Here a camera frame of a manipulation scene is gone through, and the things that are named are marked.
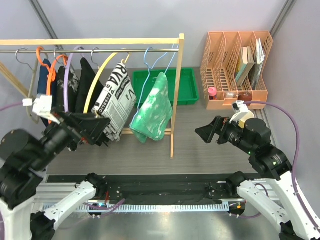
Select yellow plastic hanger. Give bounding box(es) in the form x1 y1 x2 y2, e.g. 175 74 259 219
83 51 131 115

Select green plastic tray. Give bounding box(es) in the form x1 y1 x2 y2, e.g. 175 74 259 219
131 68 199 105

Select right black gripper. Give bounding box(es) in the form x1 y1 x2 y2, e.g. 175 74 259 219
195 114 255 154

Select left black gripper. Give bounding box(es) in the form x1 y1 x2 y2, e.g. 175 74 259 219
32 105 112 169

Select purple plastic hanger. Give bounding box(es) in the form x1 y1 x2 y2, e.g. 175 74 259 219
63 53 80 113

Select orange plastic file organizer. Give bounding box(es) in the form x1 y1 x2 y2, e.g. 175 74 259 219
200 30 273 110

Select dark red jar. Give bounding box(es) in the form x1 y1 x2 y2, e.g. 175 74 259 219
238 91 253 102

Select wooden clothes rack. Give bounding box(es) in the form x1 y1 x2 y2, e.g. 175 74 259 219
0 33 185 159

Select black white patterned trousers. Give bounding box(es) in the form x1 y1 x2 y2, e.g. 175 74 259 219
55 66 80 113

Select pink capped bottle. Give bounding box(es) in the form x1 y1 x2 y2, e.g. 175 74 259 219
207 87 217 101

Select orange plastic hanger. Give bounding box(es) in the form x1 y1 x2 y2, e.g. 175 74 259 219
35 46 70 125

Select clear small bottle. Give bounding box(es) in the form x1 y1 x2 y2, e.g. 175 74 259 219
224 91 237 99

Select green white trousers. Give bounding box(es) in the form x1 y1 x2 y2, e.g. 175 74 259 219
129 72 173 144

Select newspaper print trousers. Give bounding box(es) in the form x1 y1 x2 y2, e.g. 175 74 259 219
91 62 137 142

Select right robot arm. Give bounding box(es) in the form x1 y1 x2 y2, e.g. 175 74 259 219
195 116 320 240

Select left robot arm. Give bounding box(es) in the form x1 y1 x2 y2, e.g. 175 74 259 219
0 109 111 240

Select navy blue trousers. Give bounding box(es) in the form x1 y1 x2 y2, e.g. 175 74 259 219
37 59 51 127

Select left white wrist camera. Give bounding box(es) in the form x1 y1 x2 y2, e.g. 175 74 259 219
22 94 60 124

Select books in organizer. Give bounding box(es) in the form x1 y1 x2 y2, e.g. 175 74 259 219
234 38 266 90

